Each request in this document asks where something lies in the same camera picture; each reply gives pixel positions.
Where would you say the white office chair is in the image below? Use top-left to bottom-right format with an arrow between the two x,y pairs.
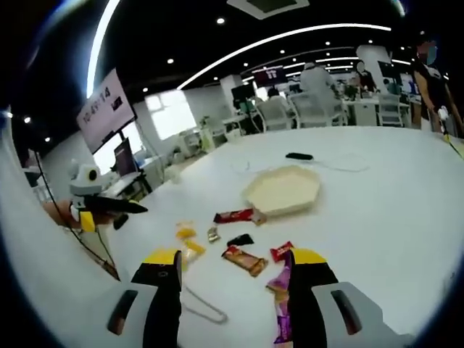
376,93 -> 406,128
254,96 -> 294,132
289,91 -> 346,128

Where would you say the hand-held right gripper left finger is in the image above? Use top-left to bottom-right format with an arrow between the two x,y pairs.
78,248 -> 184,348

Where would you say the large wall screen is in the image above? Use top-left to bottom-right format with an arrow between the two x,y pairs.
75,67 -> 138,154

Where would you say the purple snack packet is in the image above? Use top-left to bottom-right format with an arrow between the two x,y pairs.
265,249 -> 295,345

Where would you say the brown snack bar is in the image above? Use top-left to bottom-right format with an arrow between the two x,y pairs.
221,244 -> 270,278

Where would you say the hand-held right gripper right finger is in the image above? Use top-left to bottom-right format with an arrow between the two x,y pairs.
287,248 -> 416,348

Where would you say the long red-brown snack bar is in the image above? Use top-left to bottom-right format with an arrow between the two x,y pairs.
212,209 -> 268,226

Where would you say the person's left hand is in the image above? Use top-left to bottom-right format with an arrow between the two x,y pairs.
42,199 -> 80,228

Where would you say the yellow snack packet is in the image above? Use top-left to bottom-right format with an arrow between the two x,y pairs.
180,237 -> 207,272
175,220 -> 199,241

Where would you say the long ceiling light strip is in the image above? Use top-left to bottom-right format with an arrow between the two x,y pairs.
176,22 -> 393,91
85,0 -> 123,99

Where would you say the dark desk monitor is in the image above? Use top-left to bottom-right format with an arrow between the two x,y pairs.
113,136 -> 136,178

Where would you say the cream hexagonal container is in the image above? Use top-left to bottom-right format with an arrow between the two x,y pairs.
241,165 -> 322,218

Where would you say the purple hanging screen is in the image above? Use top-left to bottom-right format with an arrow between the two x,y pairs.
252,65 -> 286,86

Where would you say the small red snack packet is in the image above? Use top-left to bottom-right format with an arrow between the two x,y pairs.
269,243 -> 294,263

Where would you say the black snack packet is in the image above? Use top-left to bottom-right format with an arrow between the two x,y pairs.
226,233 -> 255,249

